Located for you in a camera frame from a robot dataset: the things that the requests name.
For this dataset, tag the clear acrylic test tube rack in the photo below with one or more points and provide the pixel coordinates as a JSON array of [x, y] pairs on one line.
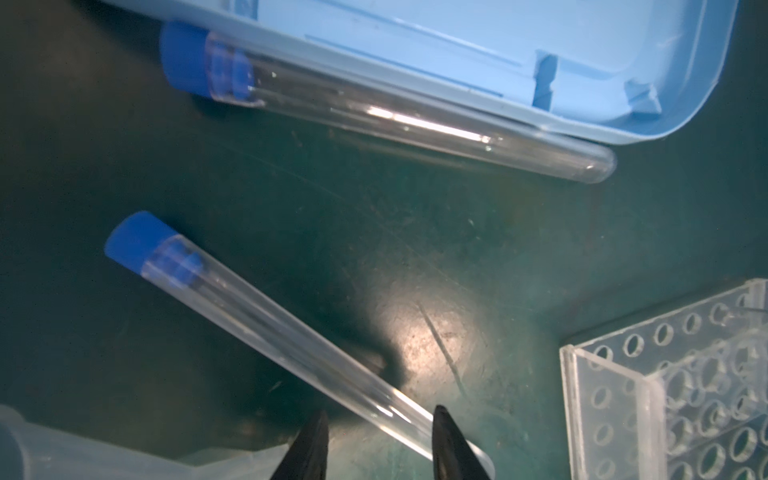
[[682, 395]]

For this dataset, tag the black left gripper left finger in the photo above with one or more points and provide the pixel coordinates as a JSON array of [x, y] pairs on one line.
[[307, 457]]

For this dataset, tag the test tube blue cap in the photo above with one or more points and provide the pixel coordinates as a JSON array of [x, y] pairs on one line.
[[150, 248], [204, 63]]

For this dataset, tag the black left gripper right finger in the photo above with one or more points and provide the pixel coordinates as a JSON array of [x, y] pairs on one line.
[[453, 459]]

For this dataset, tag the light blue plastic lid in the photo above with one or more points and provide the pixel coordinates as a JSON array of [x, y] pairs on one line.
[[616, 72]]

